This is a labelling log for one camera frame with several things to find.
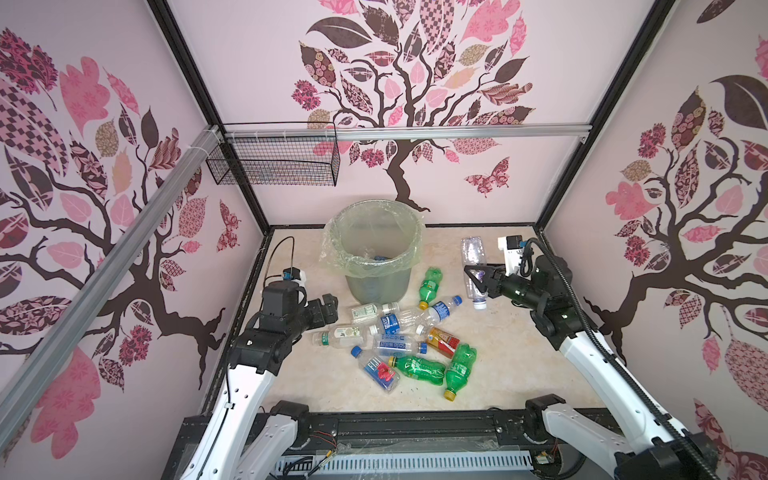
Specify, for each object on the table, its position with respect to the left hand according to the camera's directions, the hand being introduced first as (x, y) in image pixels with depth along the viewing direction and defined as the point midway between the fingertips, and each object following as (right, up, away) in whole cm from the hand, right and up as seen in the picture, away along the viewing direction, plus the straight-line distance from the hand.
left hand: (322, 308), depth 74 cm
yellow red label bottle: (+32, -11, +11) cm, 35 cm away
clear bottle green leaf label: (+6, -11, +11) cm, 16 cm away
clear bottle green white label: (+10, -5, +16) cm, 19 cm away
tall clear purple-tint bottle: (+38, +14, -3) cm, 41 cm away
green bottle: (+30, +3, +22) cm, 38 cm away
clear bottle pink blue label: (+14, -18, +5) cm, 23 cm away
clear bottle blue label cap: (+34, -3, +16) cm, 37 cm away
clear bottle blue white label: (+14, +12, +26) cm, 32 cm away
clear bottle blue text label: (+20, -12, +9) cm, 25 cm away
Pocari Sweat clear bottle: (+17, -7, +13) cm, 23 cm away
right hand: (+38, +11, -2) cm, 40 cm away
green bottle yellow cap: (+39, -18, +13) cm, 45 cm away
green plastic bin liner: (+11, +20, +25) cm, 34 cm away
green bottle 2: (+28, -18, +3) cm, 34 cm away
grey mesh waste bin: (+17, +3, +16) cm, 24 cm away
